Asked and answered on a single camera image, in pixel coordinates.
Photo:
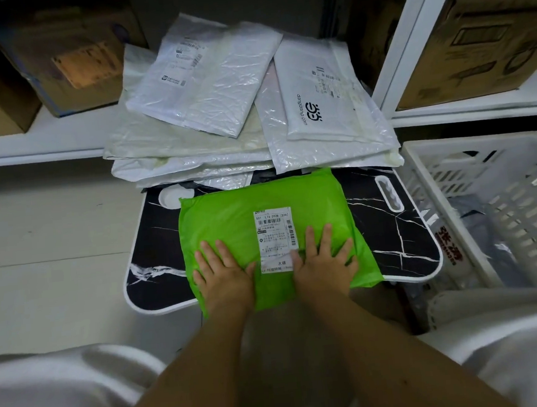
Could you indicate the person's left forearm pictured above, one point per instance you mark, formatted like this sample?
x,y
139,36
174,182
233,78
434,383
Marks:
x,y
194,383

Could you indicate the grey poly mailer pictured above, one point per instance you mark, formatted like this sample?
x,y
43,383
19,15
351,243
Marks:
x,y
484,235

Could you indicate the white plastic basket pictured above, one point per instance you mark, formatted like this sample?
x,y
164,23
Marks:
x,y
517,177

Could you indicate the green poly mailer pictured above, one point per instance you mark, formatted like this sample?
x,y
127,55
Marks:
x,y
232,213

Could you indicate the cardboard box with orange label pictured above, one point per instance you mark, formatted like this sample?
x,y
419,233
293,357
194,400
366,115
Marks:
x,y
67,59

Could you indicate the person's white shorts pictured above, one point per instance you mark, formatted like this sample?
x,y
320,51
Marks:
x,y
56,394

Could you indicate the white metal shelf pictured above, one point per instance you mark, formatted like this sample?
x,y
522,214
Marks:
x,y
36,136

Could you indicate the person's right hand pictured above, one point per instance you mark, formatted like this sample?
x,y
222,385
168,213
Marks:
x,y
325,270

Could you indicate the person's right forearm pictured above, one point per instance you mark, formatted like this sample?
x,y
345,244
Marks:
x,y
392,367

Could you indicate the white mailer with logo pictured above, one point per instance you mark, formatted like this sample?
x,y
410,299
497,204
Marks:
x,y
325,94

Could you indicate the pile of white mailers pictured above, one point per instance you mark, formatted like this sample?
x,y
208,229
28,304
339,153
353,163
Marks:
x,y
152,145

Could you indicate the black marble lap table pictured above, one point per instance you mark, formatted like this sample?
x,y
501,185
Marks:
x,y
160,246

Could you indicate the white labelled poly mailer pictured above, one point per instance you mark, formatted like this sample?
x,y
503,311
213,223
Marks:
x,y
212,75

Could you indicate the cardboard box with black print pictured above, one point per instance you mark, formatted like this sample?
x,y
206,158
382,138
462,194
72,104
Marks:
x,y
478,45

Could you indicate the person's left hand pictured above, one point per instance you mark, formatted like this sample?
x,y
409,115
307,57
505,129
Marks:
x,y
226,285

